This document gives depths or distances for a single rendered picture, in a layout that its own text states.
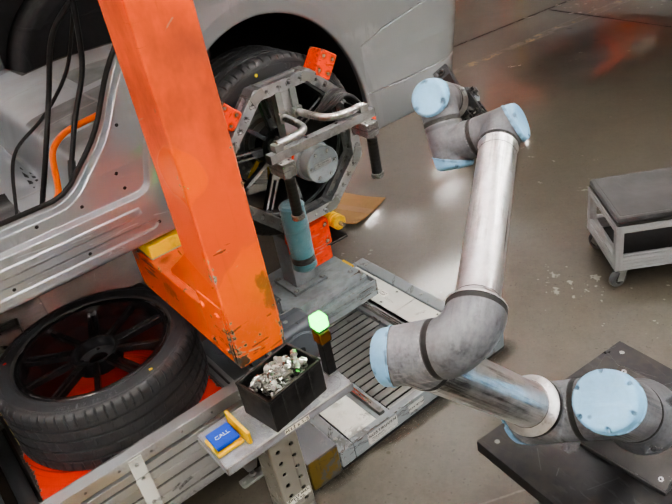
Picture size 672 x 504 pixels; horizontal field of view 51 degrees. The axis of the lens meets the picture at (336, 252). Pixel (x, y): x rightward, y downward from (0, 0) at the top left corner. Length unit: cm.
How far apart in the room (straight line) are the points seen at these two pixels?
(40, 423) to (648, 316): 217
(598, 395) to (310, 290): 142
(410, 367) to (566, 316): 169
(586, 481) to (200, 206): 120
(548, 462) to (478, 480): 40
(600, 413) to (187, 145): 114
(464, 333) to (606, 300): 180
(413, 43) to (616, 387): 161
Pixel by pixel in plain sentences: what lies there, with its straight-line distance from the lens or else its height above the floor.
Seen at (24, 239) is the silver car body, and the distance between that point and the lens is 228.
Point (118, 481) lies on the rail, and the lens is 221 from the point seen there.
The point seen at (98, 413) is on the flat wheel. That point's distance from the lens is 220.
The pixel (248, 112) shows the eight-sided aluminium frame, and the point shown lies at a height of 106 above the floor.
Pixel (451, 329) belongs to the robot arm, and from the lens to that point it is 127.
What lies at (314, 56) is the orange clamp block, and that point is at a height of 114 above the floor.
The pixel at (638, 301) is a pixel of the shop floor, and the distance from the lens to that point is 304.
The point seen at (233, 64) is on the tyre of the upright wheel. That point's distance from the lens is 246.
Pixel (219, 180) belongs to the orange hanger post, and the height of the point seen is 110.
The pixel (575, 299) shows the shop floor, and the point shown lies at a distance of 303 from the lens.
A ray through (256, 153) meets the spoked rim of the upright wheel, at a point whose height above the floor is 87.
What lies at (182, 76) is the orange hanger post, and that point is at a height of 137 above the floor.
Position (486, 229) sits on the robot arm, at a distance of 140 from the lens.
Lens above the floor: 184
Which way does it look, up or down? 32 degrees down
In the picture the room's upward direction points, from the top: 12 degrees counter-clockwise
